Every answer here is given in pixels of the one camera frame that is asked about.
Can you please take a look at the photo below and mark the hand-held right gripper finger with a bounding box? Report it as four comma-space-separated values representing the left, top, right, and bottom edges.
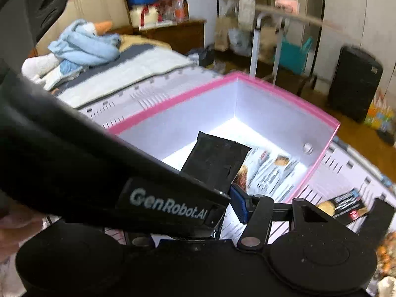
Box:
230, 184, 329, 252

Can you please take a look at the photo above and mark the white cookie snack packet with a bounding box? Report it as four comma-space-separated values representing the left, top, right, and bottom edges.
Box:
232, 147, 300, 203

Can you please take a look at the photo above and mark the plain black snack packet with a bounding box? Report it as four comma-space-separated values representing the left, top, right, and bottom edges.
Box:
180, 131, 252, 193

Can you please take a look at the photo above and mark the pink cardboard box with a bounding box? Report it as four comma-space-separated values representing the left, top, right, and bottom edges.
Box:
107, 71, 341, 205

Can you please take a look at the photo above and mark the black cookie snack packet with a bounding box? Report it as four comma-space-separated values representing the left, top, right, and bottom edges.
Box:
317, 189, 370, 224

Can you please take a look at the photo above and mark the person's left hand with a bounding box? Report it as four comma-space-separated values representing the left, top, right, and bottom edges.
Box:
0, 208, 48, 264

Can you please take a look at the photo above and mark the printed bed cover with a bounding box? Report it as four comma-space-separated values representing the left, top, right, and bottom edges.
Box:
40, 34, 203, 109

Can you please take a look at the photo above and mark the goose plush in blue cloth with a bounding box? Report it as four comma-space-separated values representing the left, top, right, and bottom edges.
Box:
22, 19, 122, 91

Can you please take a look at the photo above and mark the white printed mat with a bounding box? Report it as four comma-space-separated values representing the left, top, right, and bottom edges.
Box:
77, 66, 396, 297

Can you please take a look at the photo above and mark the teal tote bag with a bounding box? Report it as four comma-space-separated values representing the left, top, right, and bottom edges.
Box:
273, 36, 314, 75

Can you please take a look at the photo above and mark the orange snack packet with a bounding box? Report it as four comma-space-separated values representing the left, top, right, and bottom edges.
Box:
376, 233, 396, 280

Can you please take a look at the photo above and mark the wooden headboard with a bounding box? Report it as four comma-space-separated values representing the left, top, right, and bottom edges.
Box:
35, 0, 134, 54

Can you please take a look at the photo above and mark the white side table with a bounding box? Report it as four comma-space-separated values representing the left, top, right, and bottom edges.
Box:
250, 4, 345, 97

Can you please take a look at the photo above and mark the wooden nightstand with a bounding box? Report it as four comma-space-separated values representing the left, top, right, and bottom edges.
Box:
138, 19, 207, 55

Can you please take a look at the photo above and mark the black suitcase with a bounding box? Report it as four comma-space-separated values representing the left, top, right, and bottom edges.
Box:
327, 46, 384, 124

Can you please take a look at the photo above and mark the colourful gift bag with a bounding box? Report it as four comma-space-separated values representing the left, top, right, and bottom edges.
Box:
364, 89, 396, 131

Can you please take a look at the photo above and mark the brown paper bag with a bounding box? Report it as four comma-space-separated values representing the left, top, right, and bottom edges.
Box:
214, 16, 236, 52

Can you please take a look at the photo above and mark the orange drink bottle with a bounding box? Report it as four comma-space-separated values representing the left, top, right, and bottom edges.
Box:
174, 0, 185, 23

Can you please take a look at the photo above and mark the pink tissue box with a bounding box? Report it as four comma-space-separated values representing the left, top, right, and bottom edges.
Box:
274, 0, 301, 15

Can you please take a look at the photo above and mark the white wardrobe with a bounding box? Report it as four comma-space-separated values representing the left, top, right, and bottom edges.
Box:
305, 0, 396, 99

